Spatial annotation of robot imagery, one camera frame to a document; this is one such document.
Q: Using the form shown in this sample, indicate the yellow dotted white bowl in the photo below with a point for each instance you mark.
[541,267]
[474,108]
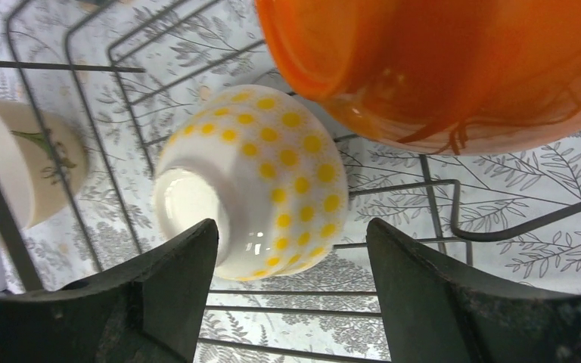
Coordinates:
[265,169]

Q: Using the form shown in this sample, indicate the orange bowl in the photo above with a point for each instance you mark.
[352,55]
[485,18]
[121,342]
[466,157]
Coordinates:
[435,77]

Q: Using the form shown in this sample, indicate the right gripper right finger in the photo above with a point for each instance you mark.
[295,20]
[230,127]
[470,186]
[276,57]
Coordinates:
[437,309]

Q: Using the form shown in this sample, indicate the cream white bowl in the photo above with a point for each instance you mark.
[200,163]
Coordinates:
[32,159]

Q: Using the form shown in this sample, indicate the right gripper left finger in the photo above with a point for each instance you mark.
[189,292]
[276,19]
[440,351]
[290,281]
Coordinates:
[147,309]

